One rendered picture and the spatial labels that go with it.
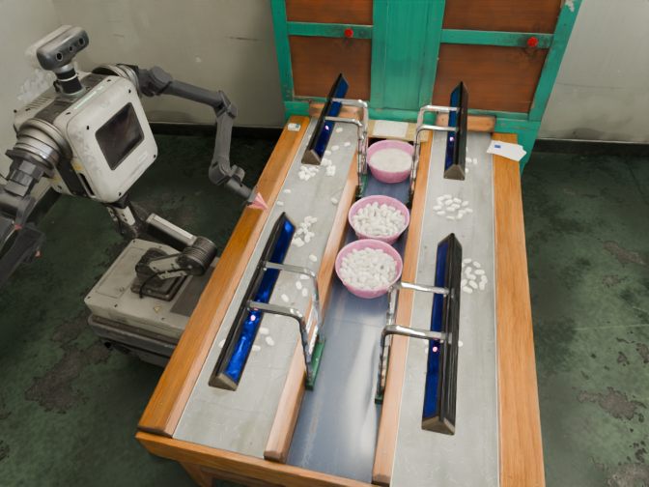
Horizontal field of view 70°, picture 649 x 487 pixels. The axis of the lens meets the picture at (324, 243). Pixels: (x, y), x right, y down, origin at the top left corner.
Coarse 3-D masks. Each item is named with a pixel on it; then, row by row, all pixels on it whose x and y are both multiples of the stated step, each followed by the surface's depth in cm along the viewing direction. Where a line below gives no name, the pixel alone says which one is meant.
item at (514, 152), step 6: (492, 144) 236; (498, 144) 236; (504, 144) 236; (510, 144) 235; (492, 150) 233; (498, 150) 233; (504, 150) 232; (510, 150) 232; (516, 150) 232; (522, 150) 232; (504, 156) 229; (510, 156) 229; (516, 156) 229; (522, 156) 229
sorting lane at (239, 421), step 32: (352, 128) 257; (320, 192) 221; (320, 224) 207; (256, 256) 196; (288, 256) 195; (320, 256) 194; (288, 288) 184; (224, 320) 175; (288, 320) 174; (256, 352) 165; (288, 352) 164; (256, 384) 157; (192, 416) 150; (224, 416) 150; (256, 416) 149; (224, 448) 143; (256, 448) 142
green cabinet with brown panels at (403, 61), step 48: (288, 0) 221; (336, 0) 216; (384, 0) 210; (432, 0) 206; (480, 0) 202; (528, 0) 198; (576, 0) 193; (288, 48) 237; (336, 48) 233; (384, 48) 226; (432, 48) 221; (480, 48) 217; (528, 48) 212; (288, 96) 257; (384, 96) 245; (432, 96) 238; (480, 96) 234; (528, 96) 228
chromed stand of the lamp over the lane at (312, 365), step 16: (304, 272) 140; (256, 304) 132; (272, 304) 132; (304, 320) 133; (320, 320) 158; (304, 336) 138; (320, 336) 165; (304, 352) 144; (320, 352) 167; (304, 384) 159
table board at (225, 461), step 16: (144, 432) 148; (160, 448) 150; (176, 448) 146; (192, 448) 143; (208, 448) 143; (192, 464) 155; (208, 464) 151; (224, 464) 146; (240, 464) 142; (256, 464) 140; (272, 464) 139; (272, 480) 148; (288, 480) 144; (304, 480) 140; (320, 480) 136; (336, 480) 135; (352, 480) 135
